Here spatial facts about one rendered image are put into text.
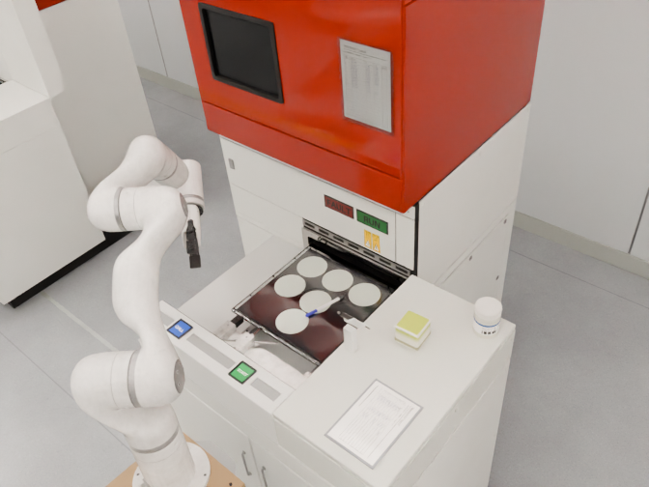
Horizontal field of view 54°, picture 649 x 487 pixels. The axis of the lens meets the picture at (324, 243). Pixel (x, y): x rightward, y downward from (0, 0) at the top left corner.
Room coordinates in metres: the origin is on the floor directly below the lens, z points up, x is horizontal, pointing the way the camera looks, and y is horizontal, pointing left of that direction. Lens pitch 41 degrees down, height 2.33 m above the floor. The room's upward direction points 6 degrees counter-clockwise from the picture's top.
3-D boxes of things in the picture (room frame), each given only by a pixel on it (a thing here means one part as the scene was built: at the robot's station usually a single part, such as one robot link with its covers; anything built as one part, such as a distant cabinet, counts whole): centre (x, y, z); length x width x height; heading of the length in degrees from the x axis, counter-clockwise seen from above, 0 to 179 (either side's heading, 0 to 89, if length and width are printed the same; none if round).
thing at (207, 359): (1.18, 0.34, 0.89); 0.55 x 0.09 x 0.14; 46
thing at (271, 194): (1.69, 0.03, 1.02); 0.82 x 0.03 x 0.40; 46
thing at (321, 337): (1.39, 0.05, 0.90); 0.34 x 0.34 x 0.01; 46
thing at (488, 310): (1.15, -0.42, 1.01); 0.07 x 0.07 x 0.10
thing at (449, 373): (1.05, -0.17, 0.89); 0.62 x 0.35 x 0.14; 136
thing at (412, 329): (1.15, -0.21, 1.00); 0.07 x 0.07 x 0.07; 50
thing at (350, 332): (1.14, -0.06, 1.03); 0.06 x 0.04 x 0.13; 136
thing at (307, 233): (1.56, -0.09, 0.89); 0.44 x 0.02 x 0.10; 46
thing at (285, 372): (1.19, 0.22, 0.87); 0.36 x 0.08 x 0.03; 46
